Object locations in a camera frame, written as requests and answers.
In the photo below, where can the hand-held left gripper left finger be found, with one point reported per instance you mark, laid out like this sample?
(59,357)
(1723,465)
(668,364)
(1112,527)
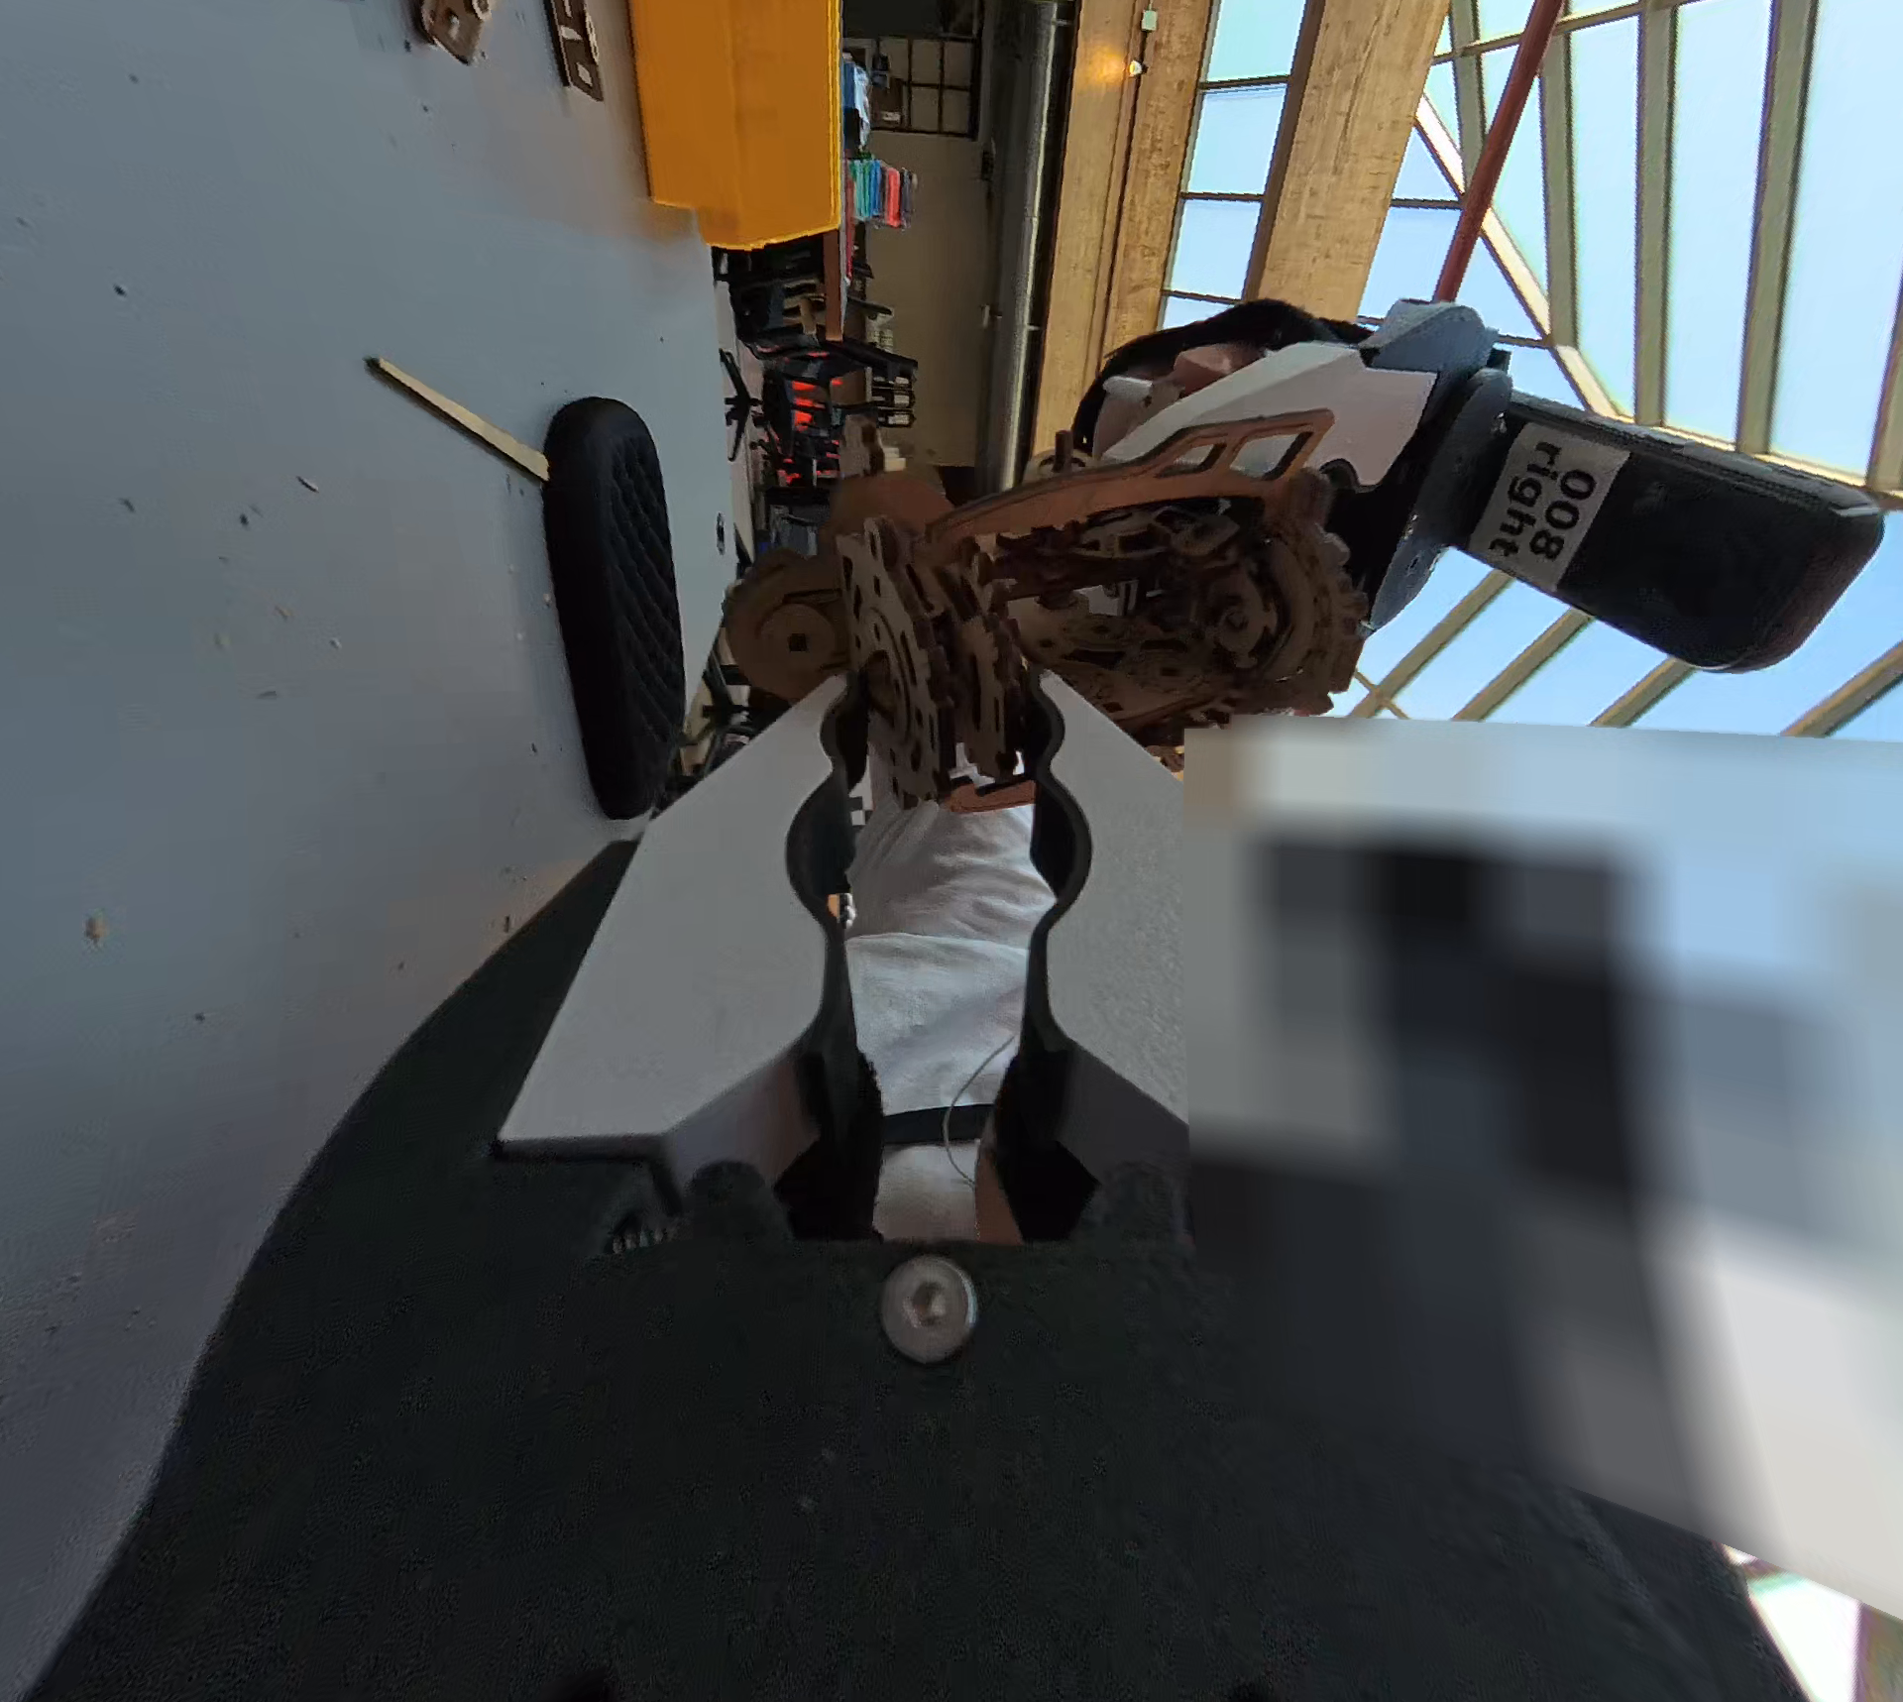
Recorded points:
(684,974)

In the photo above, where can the red pipe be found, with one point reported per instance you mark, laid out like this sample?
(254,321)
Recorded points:
(1531,23)

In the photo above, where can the yellow plastic bin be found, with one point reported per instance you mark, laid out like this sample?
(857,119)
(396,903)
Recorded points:
(728,8)

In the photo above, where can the wooden column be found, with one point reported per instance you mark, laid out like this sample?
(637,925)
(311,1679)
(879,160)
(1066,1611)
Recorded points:
(1137,141)

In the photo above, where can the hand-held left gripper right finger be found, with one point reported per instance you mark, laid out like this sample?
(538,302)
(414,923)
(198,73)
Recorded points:
(1130,957)

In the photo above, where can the wooden ceiling beam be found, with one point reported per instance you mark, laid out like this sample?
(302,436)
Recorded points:
(1369,52)

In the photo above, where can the thin wooden stick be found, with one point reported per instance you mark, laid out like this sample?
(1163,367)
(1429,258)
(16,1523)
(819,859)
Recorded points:
(455,414)

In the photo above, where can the skylight window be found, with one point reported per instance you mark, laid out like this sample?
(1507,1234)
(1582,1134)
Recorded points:
(1711,168)

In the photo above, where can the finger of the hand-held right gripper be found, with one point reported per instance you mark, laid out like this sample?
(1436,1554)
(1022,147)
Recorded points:
(1384,407)

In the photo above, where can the wooden mechanical model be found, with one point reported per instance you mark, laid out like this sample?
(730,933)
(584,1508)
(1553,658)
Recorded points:
(1130,601)

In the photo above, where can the metal air duct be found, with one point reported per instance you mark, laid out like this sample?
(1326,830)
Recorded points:
(1025,229)

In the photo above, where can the person's right hand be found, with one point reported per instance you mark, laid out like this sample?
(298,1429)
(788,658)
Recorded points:
(1221,362)

